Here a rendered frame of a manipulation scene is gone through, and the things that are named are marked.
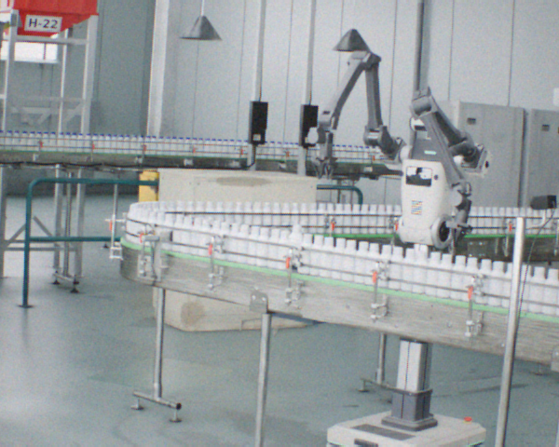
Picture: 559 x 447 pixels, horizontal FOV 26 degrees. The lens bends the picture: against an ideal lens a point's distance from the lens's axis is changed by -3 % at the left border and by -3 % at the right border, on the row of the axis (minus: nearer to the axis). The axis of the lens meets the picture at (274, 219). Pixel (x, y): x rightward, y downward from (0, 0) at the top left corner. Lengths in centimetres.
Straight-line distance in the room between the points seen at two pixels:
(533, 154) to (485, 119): 69
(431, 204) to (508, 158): 599
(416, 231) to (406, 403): 80
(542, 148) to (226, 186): 369
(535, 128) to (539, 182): 52
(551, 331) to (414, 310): 62
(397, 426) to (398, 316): 94
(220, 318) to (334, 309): 435
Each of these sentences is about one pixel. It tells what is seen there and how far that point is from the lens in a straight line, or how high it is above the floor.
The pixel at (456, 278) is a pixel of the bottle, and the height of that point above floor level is 108.
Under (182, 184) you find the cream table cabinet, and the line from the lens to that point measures 931.
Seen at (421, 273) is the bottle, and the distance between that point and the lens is 487.
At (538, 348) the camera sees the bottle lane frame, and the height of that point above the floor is 87.
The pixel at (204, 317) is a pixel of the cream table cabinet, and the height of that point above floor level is 11.
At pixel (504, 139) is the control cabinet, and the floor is 157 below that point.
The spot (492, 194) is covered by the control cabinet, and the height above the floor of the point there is 106.
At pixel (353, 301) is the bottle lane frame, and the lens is 504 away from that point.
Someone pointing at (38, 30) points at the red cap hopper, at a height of 232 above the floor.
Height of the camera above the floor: 167
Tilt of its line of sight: 5 degrees down
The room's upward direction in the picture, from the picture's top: 4 degrees clockwise
